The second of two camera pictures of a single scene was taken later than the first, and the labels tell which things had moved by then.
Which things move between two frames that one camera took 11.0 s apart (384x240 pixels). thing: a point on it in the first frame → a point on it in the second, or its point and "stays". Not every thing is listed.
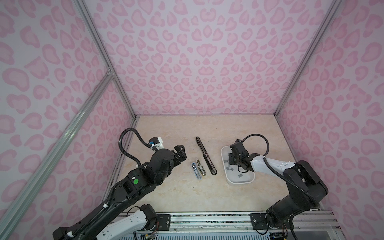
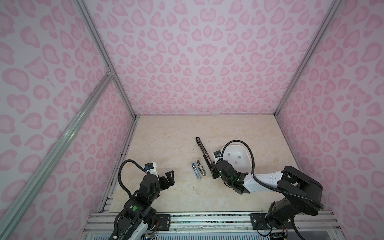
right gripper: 230,156 → 213,173
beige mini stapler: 202,170 stays
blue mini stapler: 196,171 stays
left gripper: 177,160 → 170,180
